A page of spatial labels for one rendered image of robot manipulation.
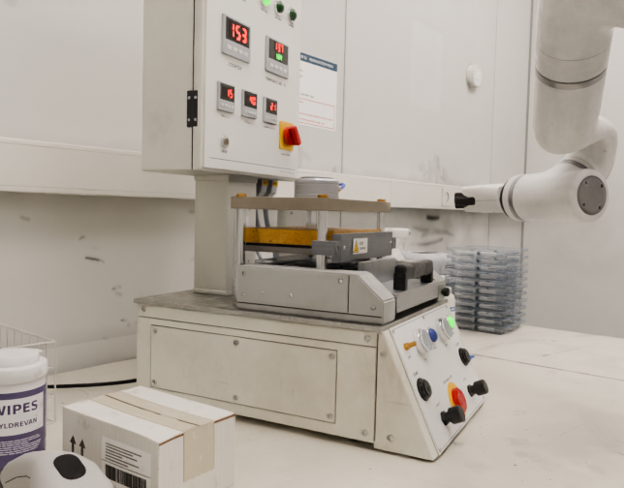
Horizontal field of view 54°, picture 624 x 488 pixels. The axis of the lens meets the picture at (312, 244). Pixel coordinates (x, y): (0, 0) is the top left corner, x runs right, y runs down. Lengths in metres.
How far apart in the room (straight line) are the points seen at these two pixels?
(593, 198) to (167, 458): 0.72
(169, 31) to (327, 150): 0.95
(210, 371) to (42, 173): 0.51
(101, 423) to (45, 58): 0.81
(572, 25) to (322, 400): 0.60
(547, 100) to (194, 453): 0.64
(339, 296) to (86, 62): 0.78
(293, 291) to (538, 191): 0.43
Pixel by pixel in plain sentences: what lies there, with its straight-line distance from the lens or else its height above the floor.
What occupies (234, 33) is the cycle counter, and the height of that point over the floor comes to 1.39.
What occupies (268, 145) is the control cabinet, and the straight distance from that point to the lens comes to 1.20.
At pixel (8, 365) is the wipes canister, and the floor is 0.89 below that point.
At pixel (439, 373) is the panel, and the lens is 1.01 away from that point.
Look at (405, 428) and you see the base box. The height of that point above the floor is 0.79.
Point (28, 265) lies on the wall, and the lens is 1.33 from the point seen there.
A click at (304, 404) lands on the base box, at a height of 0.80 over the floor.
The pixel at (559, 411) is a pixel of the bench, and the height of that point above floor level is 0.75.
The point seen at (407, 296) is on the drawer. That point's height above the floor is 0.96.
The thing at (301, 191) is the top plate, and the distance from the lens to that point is 1.07.
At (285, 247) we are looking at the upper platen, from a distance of 1.01.
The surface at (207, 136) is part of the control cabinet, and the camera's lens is 1.04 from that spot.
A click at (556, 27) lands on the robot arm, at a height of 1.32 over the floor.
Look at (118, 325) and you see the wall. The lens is 1.45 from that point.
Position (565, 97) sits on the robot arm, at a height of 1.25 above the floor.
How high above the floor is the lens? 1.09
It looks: 3 degrees down
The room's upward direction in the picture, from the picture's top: 1 degrees clockwise
